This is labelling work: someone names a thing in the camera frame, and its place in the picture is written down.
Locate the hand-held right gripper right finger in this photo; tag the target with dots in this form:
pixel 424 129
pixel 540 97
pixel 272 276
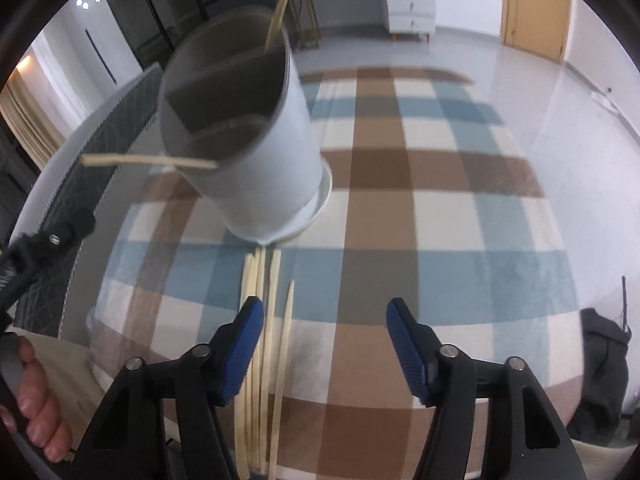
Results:
pixel 406 347

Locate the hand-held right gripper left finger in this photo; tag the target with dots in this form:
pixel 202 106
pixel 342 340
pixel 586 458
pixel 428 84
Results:
pixel 250 332

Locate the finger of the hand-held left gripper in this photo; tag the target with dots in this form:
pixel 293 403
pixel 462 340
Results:
pixel 47 247

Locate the white cylindrical utensil holder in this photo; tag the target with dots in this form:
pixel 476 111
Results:
pixel 280 160

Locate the person's left hand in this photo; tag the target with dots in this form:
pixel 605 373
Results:
pixel 42 405

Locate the cream pillow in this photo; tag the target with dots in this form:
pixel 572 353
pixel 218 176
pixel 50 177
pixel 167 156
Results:
pixel 75 385

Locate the dark quilted bed headboard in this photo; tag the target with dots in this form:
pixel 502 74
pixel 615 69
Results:
pixel 100 175

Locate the beige curtain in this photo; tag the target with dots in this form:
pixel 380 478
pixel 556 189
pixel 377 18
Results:
pixel 25 110

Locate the brown blue checked blanket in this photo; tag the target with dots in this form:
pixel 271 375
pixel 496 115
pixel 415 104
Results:
pixel 380 210

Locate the black bag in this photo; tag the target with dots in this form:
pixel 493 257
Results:
pixel 605 375

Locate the dark glass cabinet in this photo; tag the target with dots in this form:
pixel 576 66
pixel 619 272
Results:
pixel 145 5

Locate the white cloth on floor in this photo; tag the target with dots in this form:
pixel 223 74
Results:
pixel 602 100

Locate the white desk with drawers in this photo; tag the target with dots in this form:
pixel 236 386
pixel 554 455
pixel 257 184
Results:
pixel 410 0

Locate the wooden door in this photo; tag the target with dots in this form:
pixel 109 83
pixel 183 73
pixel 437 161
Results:
pixel 535 10

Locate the black wall strip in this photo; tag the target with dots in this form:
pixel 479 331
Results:
pixel 100 55

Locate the gold frame stool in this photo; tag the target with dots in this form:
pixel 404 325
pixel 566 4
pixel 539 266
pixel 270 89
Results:
pixel 310 44

